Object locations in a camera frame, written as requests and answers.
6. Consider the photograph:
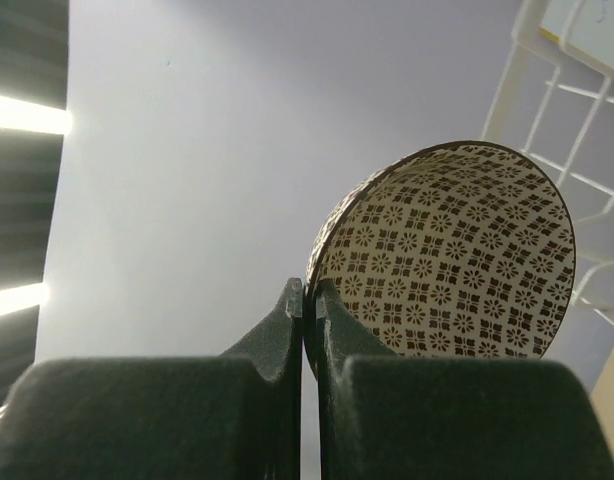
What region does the brown floral pattern bowl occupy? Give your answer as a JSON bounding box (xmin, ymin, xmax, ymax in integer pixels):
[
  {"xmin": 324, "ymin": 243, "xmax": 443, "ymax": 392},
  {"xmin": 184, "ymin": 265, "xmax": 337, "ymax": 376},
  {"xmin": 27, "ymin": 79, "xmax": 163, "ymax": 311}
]
[{"xmin": 306, "ymin": 140, "xmax": 576, "ymax": 359}]

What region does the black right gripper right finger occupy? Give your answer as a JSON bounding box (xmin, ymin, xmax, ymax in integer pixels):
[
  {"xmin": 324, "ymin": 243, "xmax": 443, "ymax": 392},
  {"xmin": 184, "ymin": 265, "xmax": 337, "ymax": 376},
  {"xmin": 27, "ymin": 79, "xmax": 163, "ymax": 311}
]
[{"xmin": 316, "ymin": 287, "xmax": 614, "ymax": 479}]

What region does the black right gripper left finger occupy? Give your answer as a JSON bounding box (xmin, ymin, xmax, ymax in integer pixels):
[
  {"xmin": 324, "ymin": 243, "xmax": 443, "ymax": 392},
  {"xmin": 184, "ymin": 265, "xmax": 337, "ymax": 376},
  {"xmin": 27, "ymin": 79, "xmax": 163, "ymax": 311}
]
[{"xmin": 0, "ymin": 278, "xmax": 303, "ymax": 479}]

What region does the white wire dish rack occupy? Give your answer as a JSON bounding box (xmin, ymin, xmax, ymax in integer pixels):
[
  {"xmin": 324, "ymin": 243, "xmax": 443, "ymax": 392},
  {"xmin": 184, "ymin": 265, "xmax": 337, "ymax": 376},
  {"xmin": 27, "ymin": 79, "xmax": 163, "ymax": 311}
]
[{"xmin": 481, "ymin": 1, "xmax": 614, "ymax": 327}]

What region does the yellow framed whiteboard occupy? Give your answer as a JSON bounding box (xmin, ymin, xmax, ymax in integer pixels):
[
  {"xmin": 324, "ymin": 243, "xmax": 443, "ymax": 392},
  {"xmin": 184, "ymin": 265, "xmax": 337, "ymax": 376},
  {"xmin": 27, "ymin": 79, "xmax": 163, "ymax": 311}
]
[{"xmin": 540, "ymin": 0, "xmax": 614, "ymax": 74}]

